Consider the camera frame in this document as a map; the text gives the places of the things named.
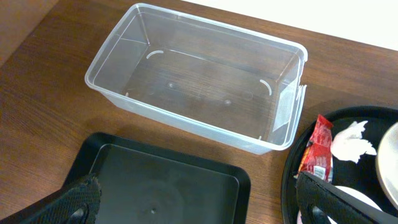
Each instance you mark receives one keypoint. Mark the round black tray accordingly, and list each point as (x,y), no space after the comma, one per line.
(360,176)

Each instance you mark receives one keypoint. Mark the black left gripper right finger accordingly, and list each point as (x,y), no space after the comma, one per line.
(319,202)

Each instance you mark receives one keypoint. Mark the pink bowl with rice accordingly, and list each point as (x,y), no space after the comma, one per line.
(358,195)

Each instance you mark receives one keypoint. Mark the crumpled white tissue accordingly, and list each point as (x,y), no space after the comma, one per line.
(349,145)

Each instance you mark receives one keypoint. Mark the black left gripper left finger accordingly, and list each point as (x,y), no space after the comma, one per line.
(78,202)

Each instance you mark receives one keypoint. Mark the black rectangular tray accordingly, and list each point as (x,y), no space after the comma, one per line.
(142,183)

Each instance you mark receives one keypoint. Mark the red snack wrapper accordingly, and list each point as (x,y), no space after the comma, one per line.
(317,158)

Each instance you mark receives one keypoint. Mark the beige plate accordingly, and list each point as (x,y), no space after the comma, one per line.
(386,164)

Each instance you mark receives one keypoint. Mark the clear plastic bin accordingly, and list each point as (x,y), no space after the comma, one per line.
(225,83)

